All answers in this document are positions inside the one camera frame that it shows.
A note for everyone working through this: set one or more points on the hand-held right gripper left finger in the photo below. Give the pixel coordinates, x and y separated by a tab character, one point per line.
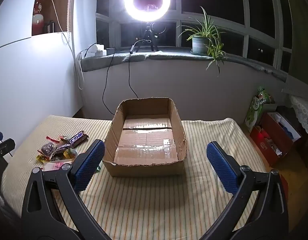
90	165

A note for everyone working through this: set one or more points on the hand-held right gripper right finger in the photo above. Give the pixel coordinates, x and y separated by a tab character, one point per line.
222	165

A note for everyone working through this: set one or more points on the yellow candy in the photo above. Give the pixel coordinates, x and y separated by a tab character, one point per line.
42	157

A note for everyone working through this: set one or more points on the dark purple red-ended snack packet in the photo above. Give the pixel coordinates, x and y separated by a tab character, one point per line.
47	148

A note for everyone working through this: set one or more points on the cardboard box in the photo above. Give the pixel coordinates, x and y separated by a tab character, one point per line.
144	166

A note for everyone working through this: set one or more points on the yellow jelly cup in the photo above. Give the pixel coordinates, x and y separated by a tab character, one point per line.
70	153

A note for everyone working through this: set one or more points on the brown chocolate bar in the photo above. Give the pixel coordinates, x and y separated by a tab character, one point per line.
77	138

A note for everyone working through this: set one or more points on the small dark chocolate bar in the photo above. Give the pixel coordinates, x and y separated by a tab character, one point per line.
62	148

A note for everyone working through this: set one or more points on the pink snack packet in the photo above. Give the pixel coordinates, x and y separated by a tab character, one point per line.
55	165

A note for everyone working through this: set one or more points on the small colourful wrapped candy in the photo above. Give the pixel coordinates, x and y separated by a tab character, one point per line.
64	138

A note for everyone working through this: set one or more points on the red box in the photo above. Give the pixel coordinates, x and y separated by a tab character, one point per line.
274	140

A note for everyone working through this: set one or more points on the green printed bag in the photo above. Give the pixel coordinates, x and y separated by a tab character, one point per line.
256	110

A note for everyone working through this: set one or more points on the striped beige blanket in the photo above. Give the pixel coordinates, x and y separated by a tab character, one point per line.
149	200

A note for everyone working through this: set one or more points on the white lace cloth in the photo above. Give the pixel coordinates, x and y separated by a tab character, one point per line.
303	115

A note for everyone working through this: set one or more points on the white power strip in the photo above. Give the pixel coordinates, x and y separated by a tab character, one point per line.
97	50

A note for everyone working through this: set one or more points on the black power adapter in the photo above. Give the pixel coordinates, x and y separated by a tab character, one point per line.
110	51

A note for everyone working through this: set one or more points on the potted spider plant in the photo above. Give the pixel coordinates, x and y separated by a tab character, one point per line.
200	43

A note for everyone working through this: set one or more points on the red vase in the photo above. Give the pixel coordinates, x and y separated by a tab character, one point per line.
38	17

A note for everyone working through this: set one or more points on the wooden wall niche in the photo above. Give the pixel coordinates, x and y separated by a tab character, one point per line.
61	7

